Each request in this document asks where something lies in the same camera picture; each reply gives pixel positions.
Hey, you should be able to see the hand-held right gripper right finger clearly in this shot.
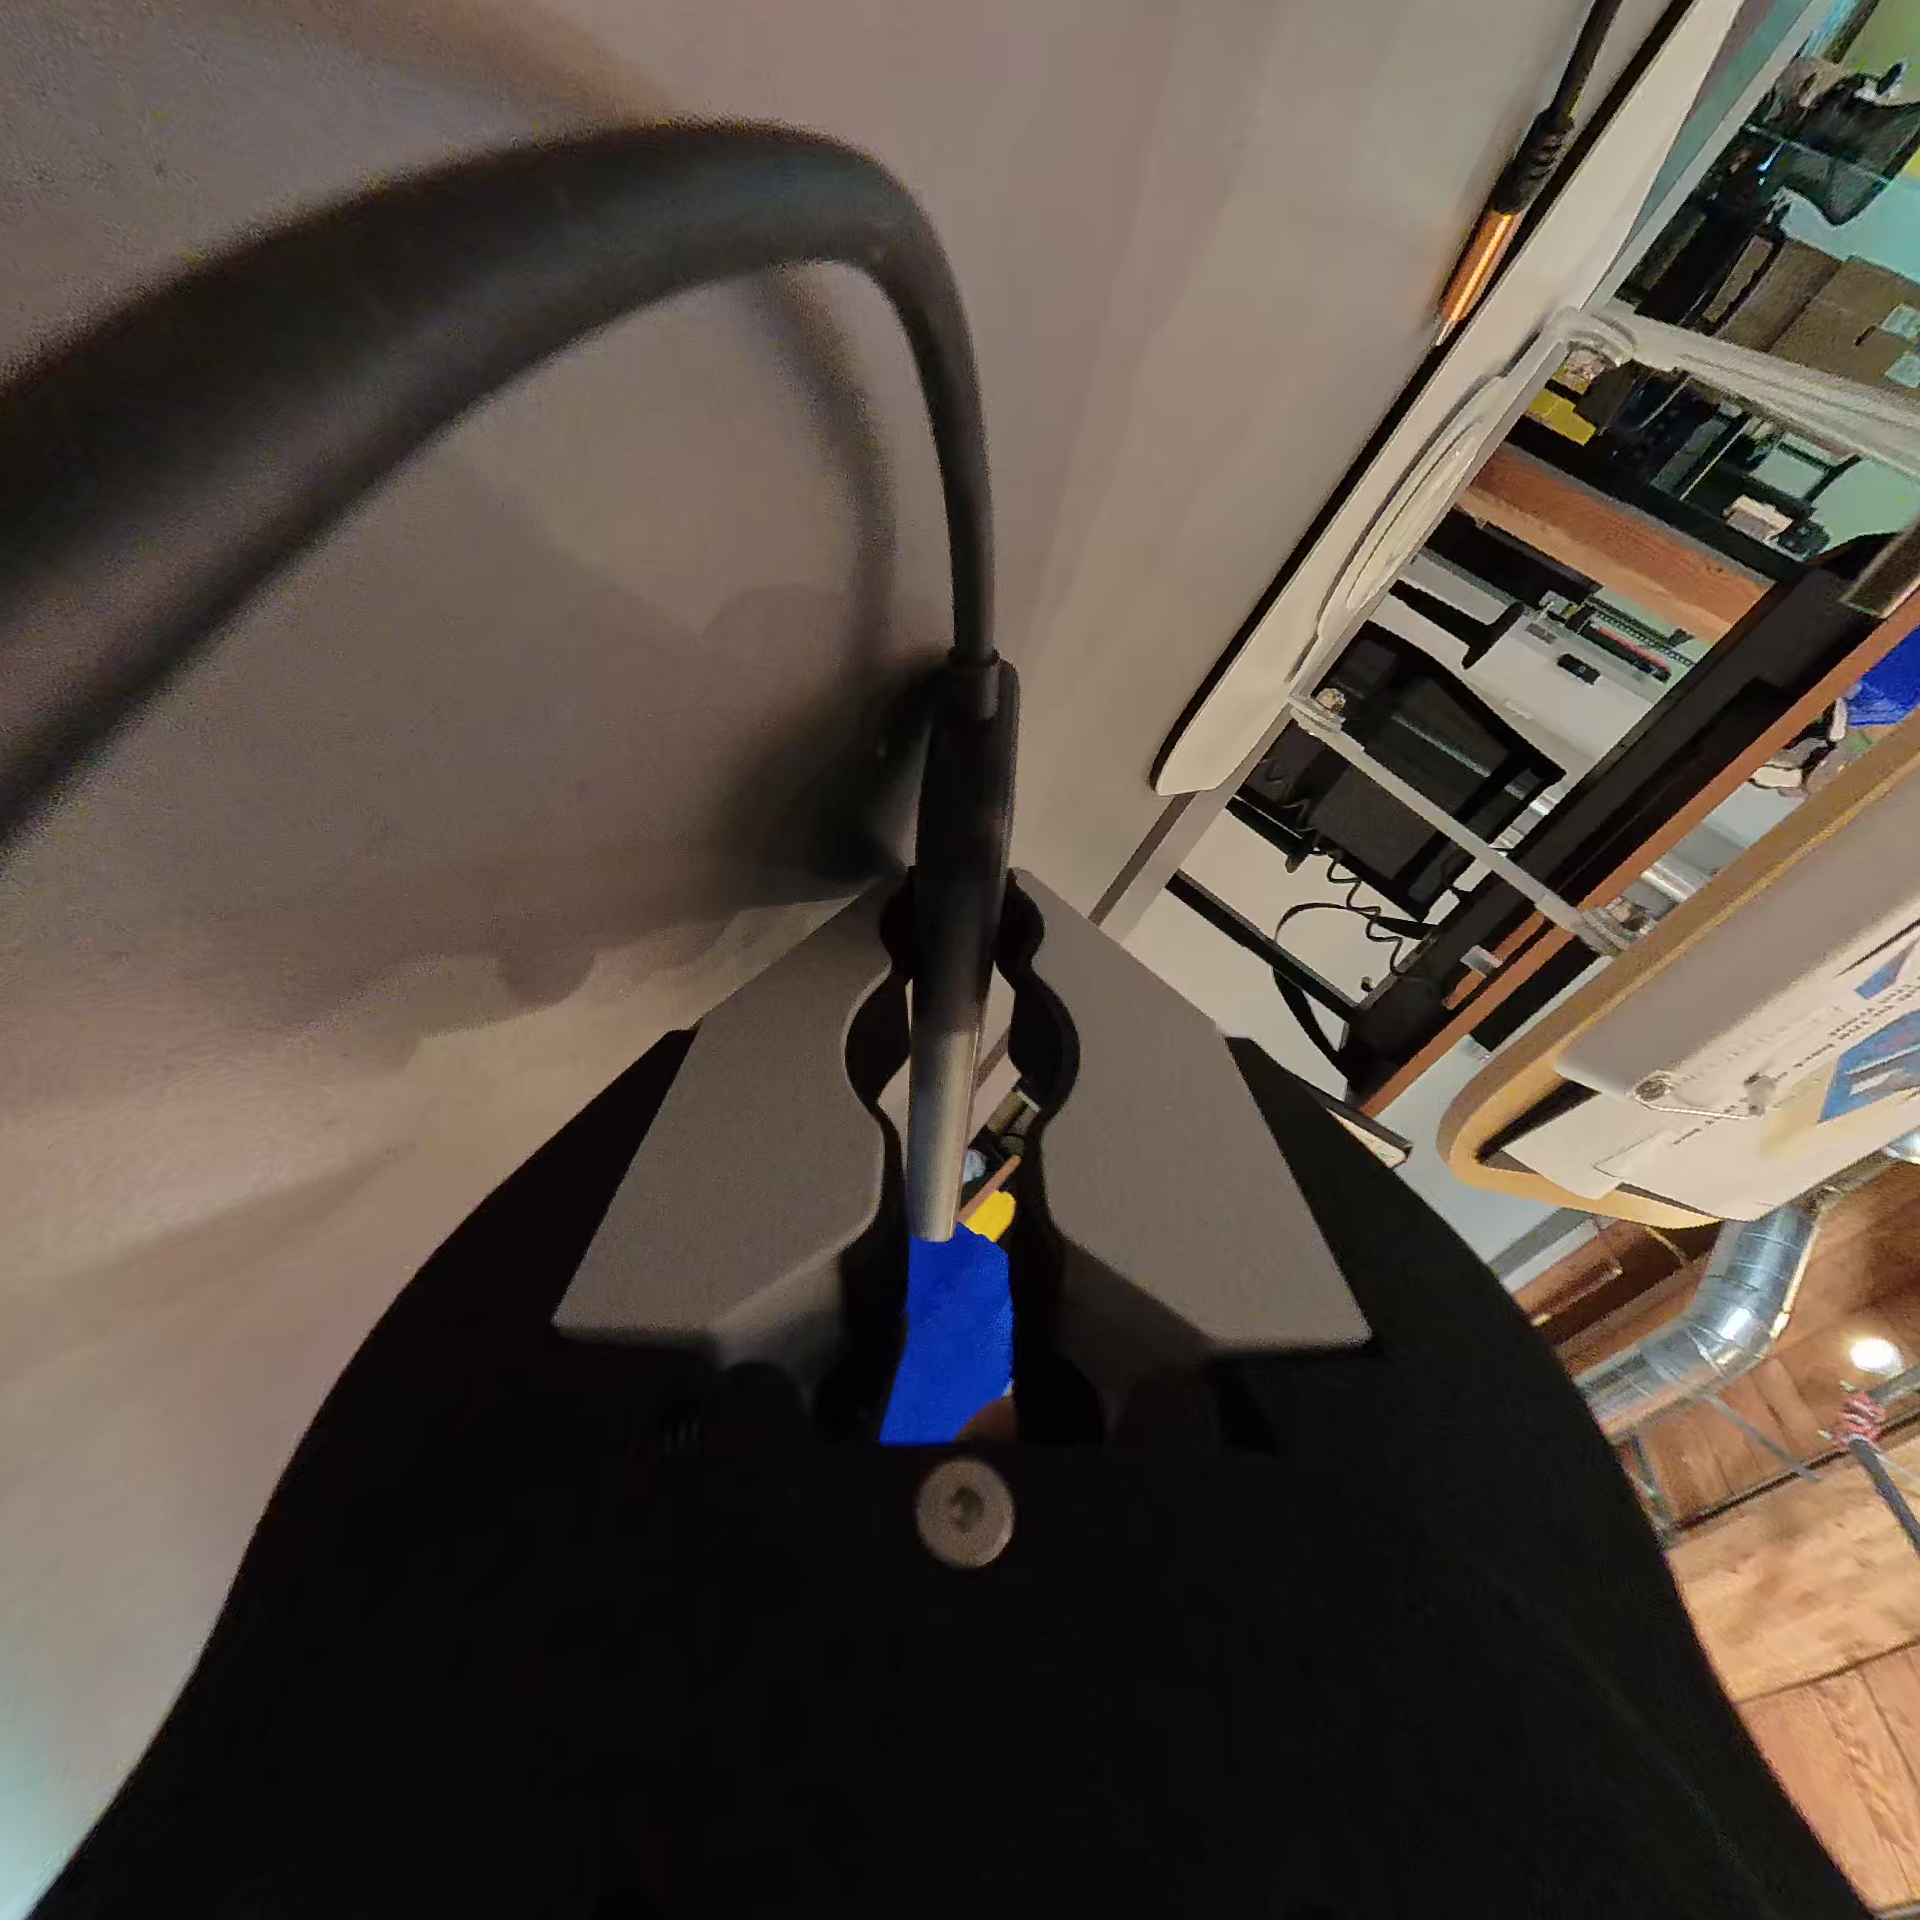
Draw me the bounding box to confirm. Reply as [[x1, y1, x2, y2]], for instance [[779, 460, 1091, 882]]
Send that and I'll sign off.
[[1006, 873, 1376, 1428]]

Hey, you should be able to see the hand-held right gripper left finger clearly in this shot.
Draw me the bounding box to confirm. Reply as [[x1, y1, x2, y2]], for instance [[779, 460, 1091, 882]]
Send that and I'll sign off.
[[557, 880, 918, 1419]]

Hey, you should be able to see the blue plastic bin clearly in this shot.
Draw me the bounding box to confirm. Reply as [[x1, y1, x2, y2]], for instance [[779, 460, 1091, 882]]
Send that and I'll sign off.
[[880, 1199, 1022, 1445]]

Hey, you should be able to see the slim black usb hub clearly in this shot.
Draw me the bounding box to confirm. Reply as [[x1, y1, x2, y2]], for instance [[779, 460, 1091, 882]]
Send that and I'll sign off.
[[909, 667, 1027, 1241]]

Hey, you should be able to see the slim hub black cable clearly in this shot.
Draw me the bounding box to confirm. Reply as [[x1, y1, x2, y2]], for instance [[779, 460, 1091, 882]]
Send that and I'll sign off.
[[0, 122, 1001, 841]]

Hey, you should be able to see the instruction sheet on stand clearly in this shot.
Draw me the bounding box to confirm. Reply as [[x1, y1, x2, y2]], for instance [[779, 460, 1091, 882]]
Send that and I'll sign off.
[[1441, 767, 1920, 1221]]

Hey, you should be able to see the white stand base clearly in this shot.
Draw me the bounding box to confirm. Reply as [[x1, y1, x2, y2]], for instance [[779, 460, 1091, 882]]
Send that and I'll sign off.
[[1157, 285, 1920, 960]]

